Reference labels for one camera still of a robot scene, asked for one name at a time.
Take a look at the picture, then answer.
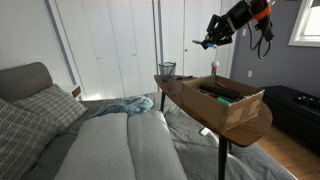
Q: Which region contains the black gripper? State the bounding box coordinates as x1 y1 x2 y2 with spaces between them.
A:
199 13 236 51

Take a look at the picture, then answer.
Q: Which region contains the blue pen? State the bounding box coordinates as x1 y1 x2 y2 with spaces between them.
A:
192 39 215 50

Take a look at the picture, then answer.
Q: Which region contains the grey mesh basket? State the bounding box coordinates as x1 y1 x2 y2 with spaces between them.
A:
158 61 177 81

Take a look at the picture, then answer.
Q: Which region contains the brown cardboard box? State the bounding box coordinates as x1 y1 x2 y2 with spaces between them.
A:
181 74 266 133

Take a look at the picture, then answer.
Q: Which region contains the white glue stick orange base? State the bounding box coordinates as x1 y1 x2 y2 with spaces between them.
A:
210 60 220 76

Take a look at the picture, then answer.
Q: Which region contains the black case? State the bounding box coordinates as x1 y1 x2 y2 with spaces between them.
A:
199 83 241 100

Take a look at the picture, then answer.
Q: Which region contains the green marker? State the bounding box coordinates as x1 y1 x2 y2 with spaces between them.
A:
215 96 232 105

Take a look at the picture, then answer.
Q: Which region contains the round wooden side table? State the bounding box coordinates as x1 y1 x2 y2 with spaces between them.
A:
153 74 274 180

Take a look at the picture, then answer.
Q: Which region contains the light blue crumpled cloth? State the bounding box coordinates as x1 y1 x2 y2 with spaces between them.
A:
89 95 155 118

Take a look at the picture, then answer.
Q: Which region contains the black low cabinet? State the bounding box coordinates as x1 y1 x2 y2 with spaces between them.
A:
261 84 320 151

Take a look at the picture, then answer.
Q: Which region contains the grey sofa bed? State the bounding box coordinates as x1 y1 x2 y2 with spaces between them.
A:
19 91 298 180

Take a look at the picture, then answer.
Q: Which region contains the wooden top nightstand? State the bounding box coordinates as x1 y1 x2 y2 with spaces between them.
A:
70 85 83 102

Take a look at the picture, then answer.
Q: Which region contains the plaid grey pillow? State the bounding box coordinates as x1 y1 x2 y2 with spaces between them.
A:
0 98 59 180
10 83 89 135

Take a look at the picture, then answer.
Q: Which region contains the grey upholstered headboard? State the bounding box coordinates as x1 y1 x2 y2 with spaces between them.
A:
0 61 54 103

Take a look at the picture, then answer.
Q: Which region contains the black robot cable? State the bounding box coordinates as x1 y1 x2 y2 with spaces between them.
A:
247 0 276 60

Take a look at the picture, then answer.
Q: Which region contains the orange cable clamp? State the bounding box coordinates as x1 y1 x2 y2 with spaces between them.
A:
251 2 272 22

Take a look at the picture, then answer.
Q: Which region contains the white window frame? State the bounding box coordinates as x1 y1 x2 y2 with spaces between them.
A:
288 0 320 48

